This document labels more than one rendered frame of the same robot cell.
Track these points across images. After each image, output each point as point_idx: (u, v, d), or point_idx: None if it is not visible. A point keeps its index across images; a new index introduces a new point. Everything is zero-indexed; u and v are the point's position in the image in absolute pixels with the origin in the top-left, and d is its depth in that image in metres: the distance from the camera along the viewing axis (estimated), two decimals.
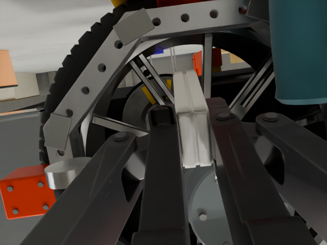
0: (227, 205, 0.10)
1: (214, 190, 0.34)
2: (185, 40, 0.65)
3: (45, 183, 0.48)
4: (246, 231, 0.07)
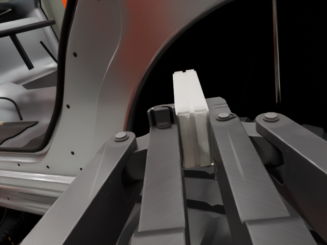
0: (227, 205, 0.10)
1: None
2: None
3: None
4: (246, 231, 0.07)
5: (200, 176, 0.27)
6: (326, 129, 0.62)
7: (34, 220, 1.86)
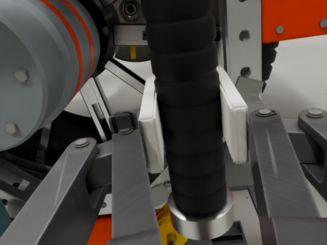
0: (259, 201, 0.10)
1: (13, 113, 0.24)
2: (74, 136, 0.64)
3: (273, 30, 0.35)
4: (271, 226, 0.07)
5: None
6: None
7: None
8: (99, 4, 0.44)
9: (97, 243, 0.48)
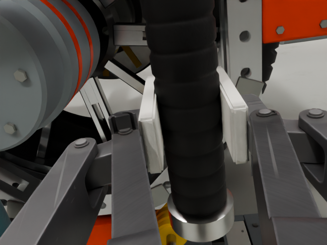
0: (259, 201, 0.10)
1: (12, 113, 0.24)
2: (74, 136, 0.64)
3: (274, 30, 0.35)
4: (272, 226, 0.07)
5: None
6: None
7: None
8: (99, 4, 0.44)
9: (97, 243, 0.48)
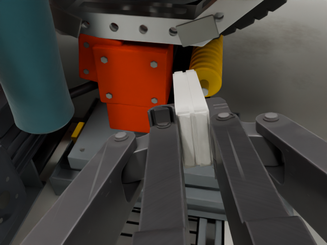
0: (227, 205, 0.10)
1: None
2: None
3: None
4: (246, 231, 0.07)
5: None
6: None
7: None
8: None
9: (129, 72, 0.48)
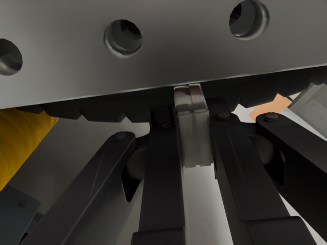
0: (227, 205, 0.10)
1: None
2: None
3: None
4: (246, 231, 0.07)
5: None
6: None
7: None
8: None
9: None
